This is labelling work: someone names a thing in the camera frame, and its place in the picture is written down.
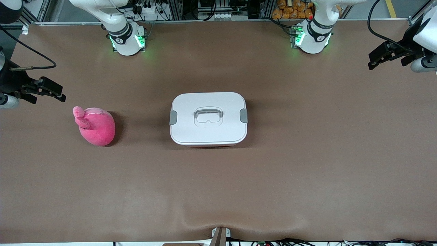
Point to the aluminium frame post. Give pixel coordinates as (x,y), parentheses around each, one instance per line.
(34,10)
(175,8)
(418,15)
(264,8)

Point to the pink plush toy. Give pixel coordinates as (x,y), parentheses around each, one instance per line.
(97,128)

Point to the white plastic box lid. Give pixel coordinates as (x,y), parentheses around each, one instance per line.
(208,133)

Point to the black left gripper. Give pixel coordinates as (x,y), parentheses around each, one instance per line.
(406,45)

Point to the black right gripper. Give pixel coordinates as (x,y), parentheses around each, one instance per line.
(10,81)

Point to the white power strip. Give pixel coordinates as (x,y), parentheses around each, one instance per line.
(146,8)

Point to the camera mount post with bracket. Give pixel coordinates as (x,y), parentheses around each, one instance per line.
(220,235)

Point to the pile of orange snack bags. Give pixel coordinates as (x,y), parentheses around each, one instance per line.
(293,8)

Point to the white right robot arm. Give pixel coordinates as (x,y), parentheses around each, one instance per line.
(124,41)

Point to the grey lid latch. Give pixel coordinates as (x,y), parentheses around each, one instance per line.
(243,115)
(173,117)

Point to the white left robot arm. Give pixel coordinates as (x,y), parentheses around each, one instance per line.
(312,37)

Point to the brown table mat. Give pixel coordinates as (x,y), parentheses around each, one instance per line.
(307,171)

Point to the white connector strip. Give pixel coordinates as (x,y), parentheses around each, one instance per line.
(225,16)

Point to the aluminium table edge rail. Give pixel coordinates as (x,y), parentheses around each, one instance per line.
(170,21)

